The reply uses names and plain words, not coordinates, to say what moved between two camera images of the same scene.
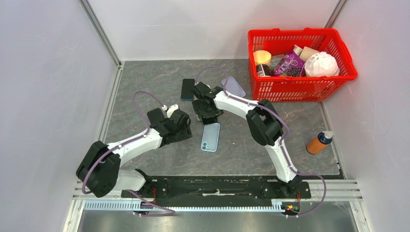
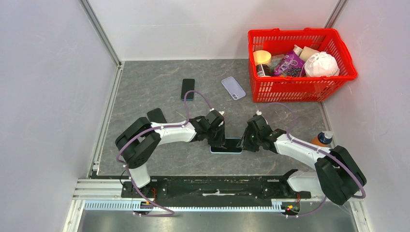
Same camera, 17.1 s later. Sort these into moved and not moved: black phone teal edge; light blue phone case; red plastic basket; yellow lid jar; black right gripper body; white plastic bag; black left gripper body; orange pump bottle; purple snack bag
Moved: light blue phone case; black right gripper body; black left gripper body
Not moved: yellow lid jar; purple snack bag; orange pump bottle; white plastic bag; red plastic basket; black phone teal edge
